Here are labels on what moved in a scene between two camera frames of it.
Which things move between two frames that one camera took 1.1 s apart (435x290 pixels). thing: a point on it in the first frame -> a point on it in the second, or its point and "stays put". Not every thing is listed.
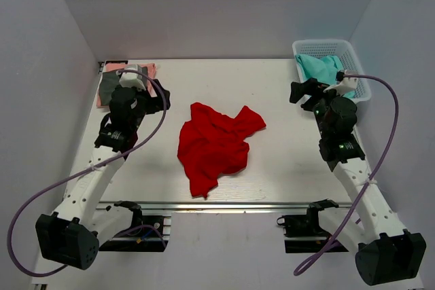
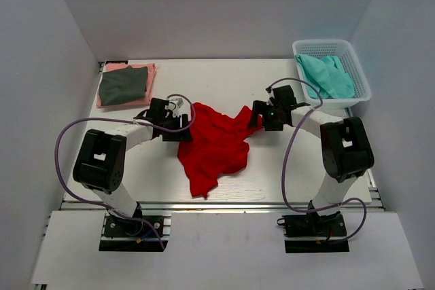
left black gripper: x=159 y=100 -> x=185 y=135
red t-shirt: x=212 y=145 stays put
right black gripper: x=310 y=87 -> x=259 y=107
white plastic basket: x=342 y=49 stays put
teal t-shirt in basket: x=324 y=69 stays put
